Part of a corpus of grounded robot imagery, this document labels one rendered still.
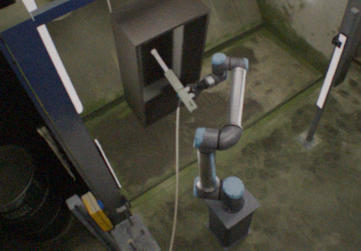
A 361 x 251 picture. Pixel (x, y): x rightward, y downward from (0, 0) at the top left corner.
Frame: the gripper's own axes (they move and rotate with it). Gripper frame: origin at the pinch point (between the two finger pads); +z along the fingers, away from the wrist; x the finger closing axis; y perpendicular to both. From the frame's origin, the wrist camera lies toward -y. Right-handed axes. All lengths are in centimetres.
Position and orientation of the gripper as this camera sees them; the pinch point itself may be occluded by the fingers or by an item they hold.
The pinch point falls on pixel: (181, 96)
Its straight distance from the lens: 221.0
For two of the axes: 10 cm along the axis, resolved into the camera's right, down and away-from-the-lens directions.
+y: -1.8, 3.2, 9.3
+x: -5.6, -8.1, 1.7
